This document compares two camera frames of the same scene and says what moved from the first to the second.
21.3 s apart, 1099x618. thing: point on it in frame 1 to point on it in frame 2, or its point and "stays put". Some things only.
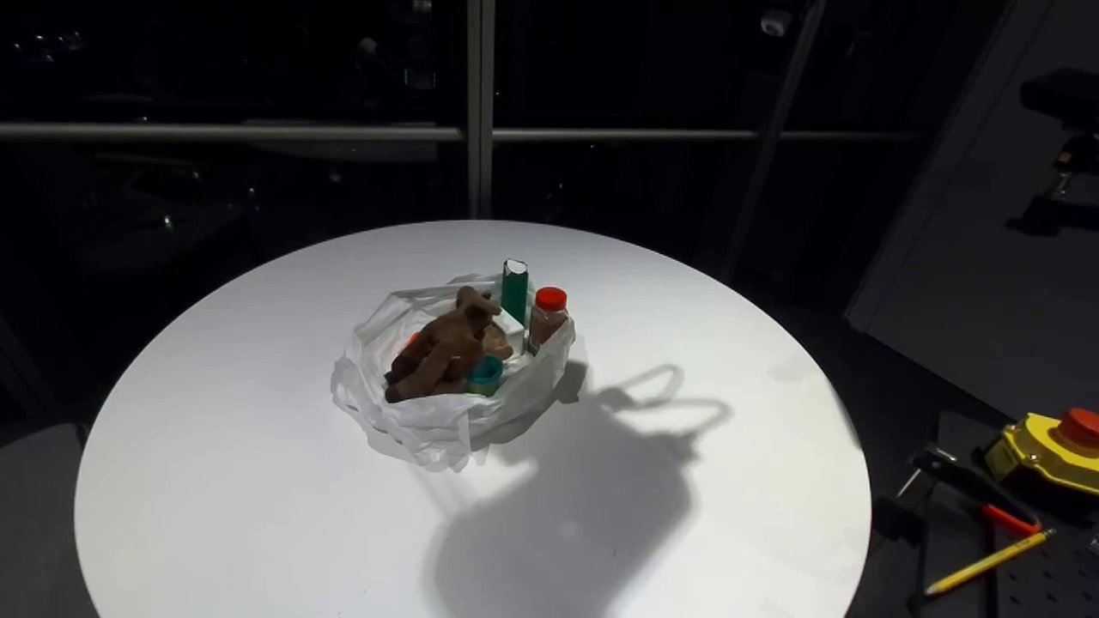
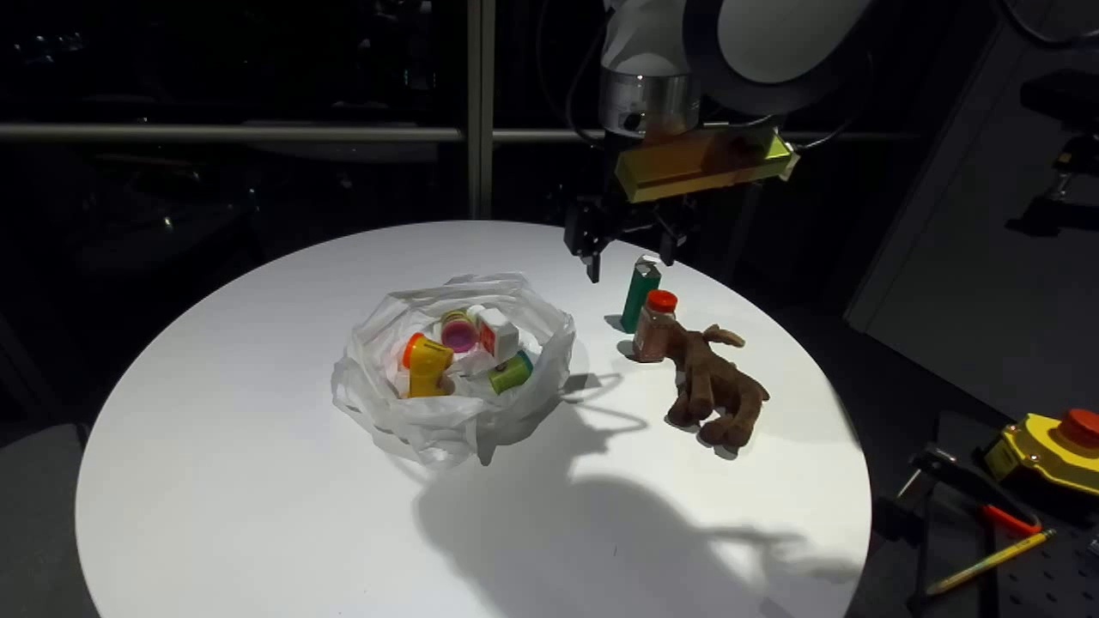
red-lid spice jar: [548, 314] to [662, 308]
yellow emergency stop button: [1067, 448] stays put
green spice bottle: [517, 286] to [645, 283]
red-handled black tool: [964, 483] stays put
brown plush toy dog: [436, 354] to [712, 390]
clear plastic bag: [443, 367] stays put
